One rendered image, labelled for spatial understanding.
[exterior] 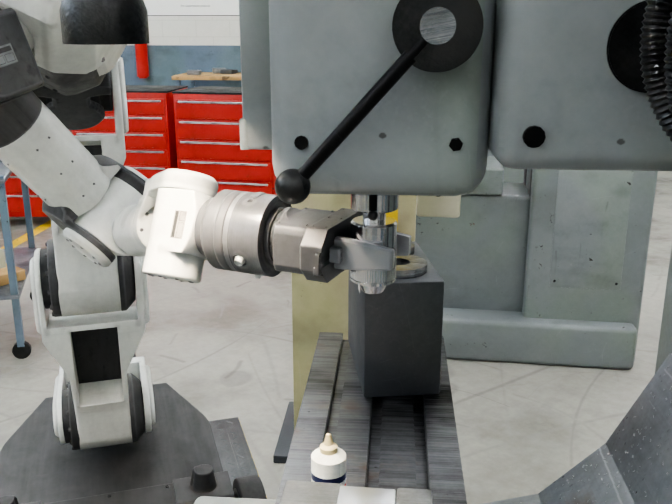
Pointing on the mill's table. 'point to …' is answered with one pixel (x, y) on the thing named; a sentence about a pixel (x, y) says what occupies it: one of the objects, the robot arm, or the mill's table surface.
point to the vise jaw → (310, 492)
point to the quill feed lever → (417, 38)
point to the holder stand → (399, 330)
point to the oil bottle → (328, 463)
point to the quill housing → (461, 96)
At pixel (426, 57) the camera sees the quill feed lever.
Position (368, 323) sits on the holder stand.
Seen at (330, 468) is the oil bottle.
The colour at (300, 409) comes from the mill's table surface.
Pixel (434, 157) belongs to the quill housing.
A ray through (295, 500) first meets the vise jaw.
